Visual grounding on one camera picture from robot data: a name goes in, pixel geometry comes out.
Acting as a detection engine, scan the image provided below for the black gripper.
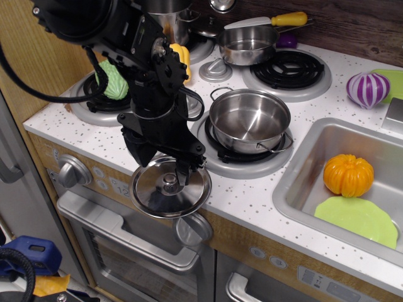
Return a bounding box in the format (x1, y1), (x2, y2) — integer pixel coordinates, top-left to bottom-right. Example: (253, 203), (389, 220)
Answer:
(117, 91), (205, 186)

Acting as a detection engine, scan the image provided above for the round steel pot lid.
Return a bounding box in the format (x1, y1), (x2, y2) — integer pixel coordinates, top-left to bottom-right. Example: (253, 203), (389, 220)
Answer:
(128, 156), (212, 219)

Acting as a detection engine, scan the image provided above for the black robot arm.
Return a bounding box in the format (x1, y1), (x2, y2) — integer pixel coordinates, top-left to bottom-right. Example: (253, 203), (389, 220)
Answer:
(33, 1), (205, 186)

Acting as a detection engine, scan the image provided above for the steel lid behind stockpot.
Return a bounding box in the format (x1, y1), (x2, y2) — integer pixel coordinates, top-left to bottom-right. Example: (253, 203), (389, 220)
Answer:
(191, 15), (224, 38)

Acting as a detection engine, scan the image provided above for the front right black burner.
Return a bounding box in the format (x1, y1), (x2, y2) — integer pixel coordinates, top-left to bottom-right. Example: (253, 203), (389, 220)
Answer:
(191, 113), (293, 179)

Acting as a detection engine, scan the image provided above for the black burner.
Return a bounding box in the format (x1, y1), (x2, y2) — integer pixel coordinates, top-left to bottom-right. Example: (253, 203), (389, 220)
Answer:
(242, 49), (332, 103)
(191, 113), (293, 179)
(69, 72), (132, 127)

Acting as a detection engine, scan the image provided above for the back left black burner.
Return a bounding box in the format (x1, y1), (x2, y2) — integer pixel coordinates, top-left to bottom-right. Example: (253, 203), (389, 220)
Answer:
(69, 72), (132, 127)

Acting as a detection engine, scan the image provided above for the right silver oven knob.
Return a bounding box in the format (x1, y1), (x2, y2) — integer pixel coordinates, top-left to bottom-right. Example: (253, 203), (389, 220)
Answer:
(173, 212), (213, 247)

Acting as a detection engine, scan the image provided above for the silver oven knob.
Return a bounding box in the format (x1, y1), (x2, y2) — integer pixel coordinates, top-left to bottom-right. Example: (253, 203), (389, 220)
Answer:
(173, 212), (213, 247)
(58, 154), (93, 189)

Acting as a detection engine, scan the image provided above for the green toy cabbage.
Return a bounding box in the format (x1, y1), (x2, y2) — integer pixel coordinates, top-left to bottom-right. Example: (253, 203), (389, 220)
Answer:
(99, 60), (128, 101)

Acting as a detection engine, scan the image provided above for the left silver oven knob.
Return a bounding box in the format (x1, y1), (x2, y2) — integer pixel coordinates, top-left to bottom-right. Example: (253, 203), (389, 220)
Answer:
(58, 154), (93, 189)

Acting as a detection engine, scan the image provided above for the grey centre stove knob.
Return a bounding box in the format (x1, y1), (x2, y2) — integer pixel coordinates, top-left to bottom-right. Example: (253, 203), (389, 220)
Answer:
(198, 58), (232, 82)

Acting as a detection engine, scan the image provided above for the yellow toy pepper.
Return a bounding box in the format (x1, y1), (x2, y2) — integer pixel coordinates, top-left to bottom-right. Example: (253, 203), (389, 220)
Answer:
(169, 43), (192, 84)

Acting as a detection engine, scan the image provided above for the steel saucepan on back burner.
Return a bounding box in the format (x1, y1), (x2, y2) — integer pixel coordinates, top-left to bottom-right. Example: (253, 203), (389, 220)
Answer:
(216, 24), (298, 66)

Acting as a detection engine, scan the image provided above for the silver toy sink basin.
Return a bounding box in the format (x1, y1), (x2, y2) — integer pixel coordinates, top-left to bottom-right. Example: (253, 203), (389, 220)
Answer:
(273, 118), (402, 266)

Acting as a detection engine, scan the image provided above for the tall steel stockpot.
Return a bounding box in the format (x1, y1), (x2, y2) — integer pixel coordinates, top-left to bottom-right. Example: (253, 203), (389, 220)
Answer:
(141, 0), (200, 46)

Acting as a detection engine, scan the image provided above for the blue clamp tool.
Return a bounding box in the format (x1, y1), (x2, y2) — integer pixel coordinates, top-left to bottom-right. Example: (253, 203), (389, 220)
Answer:
(1, 236), (62, 276)

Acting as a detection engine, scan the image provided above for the back right black burner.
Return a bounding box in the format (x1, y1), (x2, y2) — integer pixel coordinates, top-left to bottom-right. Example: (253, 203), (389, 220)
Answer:
(242, 49), (332, 103)

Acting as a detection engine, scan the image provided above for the hanging steel utensil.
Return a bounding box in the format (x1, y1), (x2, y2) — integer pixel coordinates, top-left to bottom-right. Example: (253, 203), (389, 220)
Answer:
(208, 0), (236, 14)

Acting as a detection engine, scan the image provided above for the purple toy eggplant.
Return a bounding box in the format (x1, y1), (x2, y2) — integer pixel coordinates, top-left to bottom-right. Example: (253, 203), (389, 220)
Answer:
(276, 33), (298, 49)

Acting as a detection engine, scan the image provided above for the orange toy pumpkin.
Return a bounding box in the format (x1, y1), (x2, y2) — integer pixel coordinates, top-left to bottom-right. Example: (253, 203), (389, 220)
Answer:
(323, 154), (375, 198)

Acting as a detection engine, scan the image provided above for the light green toy plate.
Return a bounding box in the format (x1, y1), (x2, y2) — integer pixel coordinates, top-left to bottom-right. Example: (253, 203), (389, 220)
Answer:
(314, 196), (399, 249)

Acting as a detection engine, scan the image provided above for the purple white striped toy onion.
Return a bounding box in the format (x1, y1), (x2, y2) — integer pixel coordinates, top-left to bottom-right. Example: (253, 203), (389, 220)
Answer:
(346, 72), (391, 109)

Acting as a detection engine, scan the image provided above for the silver faucet base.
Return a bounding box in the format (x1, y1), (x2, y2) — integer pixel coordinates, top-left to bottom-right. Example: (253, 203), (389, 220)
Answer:
(382, 98), (403, 133)

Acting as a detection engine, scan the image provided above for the green cutting board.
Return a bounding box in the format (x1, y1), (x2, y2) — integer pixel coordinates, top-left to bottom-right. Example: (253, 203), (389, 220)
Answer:
(371, 69), (403, 103)

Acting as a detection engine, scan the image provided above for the steel pot with loop handles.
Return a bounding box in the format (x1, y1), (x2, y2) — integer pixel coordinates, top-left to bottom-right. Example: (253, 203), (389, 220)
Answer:
(209, 89), (292, 155)

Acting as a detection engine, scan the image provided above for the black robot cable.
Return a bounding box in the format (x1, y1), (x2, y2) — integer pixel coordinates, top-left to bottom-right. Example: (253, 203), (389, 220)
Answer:
(0, 40), (110, 104)

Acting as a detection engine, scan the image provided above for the silver oven door handle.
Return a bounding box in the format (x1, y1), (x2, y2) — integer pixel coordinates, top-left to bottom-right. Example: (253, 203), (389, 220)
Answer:
(57, 191), (200, 274)

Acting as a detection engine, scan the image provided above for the silver dishwasher door handle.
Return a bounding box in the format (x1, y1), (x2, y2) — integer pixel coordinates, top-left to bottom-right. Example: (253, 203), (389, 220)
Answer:
(225, 272), (261, 302)

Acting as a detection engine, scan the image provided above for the black braided hose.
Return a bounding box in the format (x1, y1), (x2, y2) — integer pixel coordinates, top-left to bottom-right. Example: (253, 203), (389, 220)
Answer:
(0, 247), (36, 302)

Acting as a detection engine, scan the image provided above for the yellow handled toy knife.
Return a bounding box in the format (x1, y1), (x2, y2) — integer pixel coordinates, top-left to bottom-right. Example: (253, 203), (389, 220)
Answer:
(224, 11), (308, 30)

